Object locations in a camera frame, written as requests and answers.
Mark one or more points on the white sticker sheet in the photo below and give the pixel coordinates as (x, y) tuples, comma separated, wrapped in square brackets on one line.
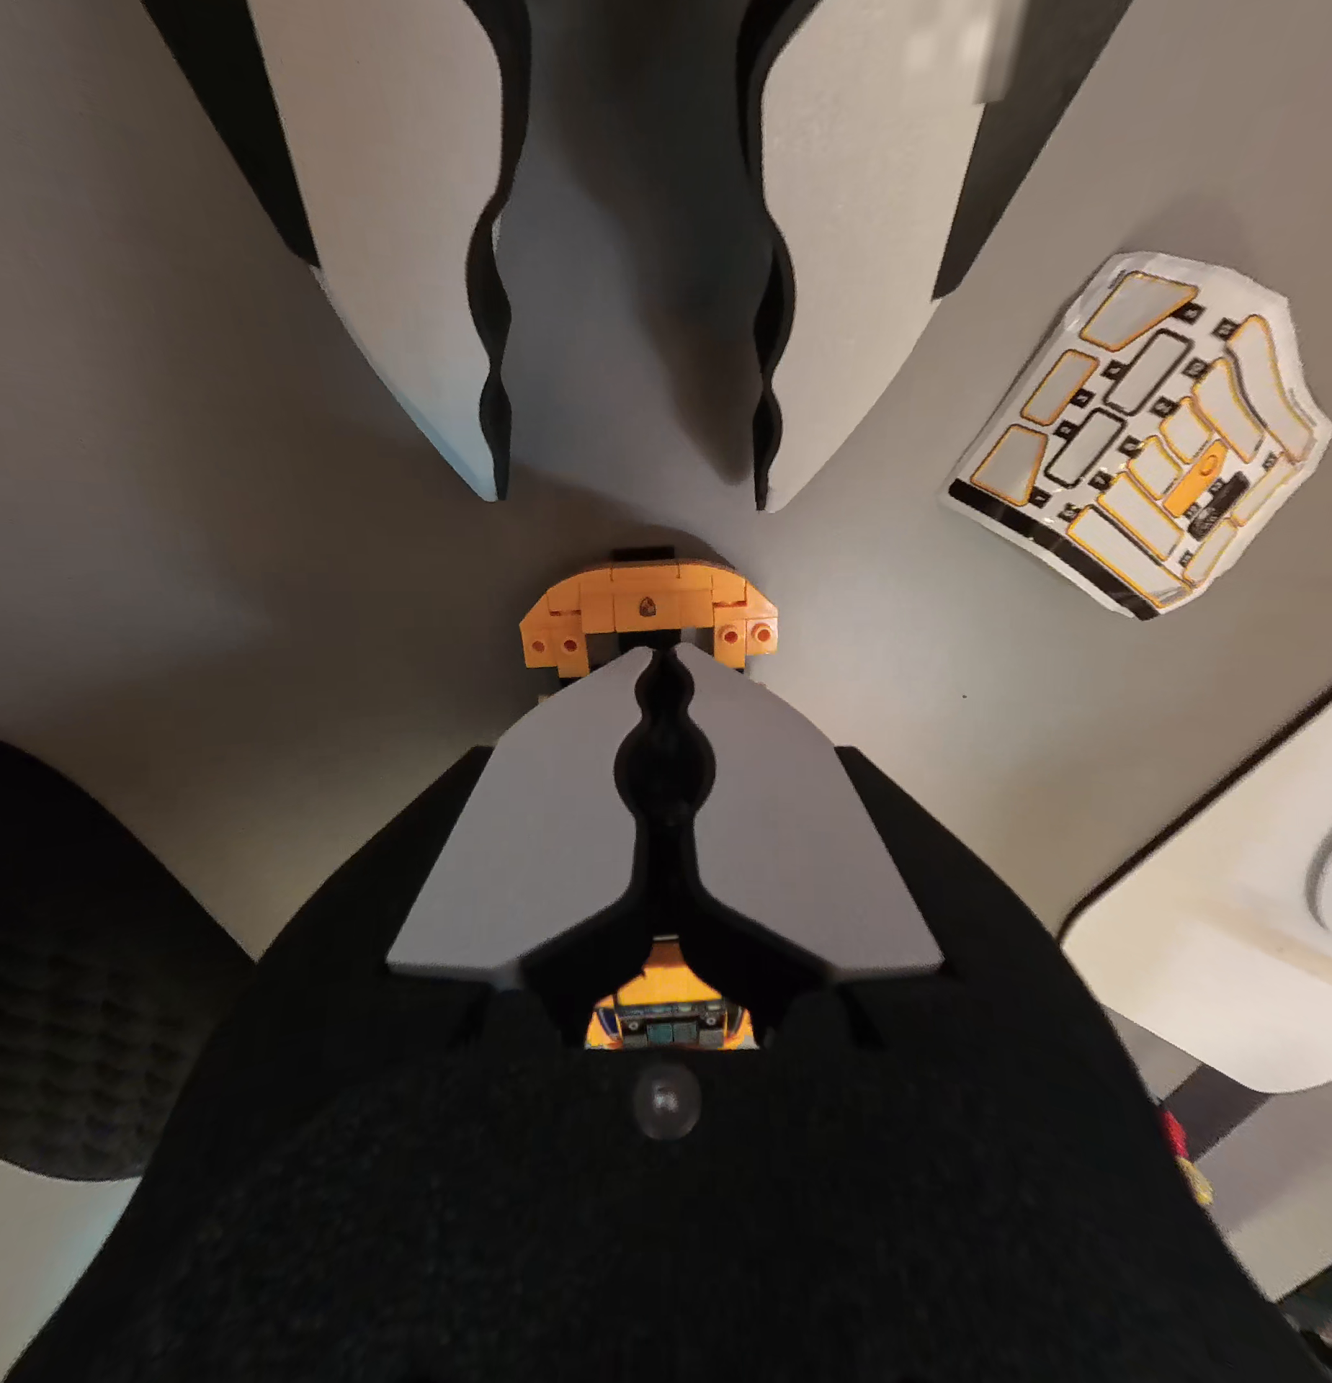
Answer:
[(1140, 431)]

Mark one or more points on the person's black clothing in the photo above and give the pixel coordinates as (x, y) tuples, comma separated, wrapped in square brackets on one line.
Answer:
[(72, 950)]

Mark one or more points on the yellow lego car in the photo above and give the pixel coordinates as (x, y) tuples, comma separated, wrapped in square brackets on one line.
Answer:
[(644, 604)]

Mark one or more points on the white book stand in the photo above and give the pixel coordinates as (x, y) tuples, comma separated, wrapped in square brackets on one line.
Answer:
[(1216, 950)]

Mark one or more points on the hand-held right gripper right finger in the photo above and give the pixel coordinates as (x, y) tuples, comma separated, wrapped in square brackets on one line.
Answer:
[(817, 853)]

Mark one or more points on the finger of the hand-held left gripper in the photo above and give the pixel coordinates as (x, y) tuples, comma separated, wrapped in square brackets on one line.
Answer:
[(395, 193), (871, 216)]

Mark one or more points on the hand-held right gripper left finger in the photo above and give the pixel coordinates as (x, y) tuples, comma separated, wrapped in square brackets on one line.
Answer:
[(514, 853)]

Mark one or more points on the red lego minifigure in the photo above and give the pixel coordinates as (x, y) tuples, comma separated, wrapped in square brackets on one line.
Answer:
[(1178, 1145)]

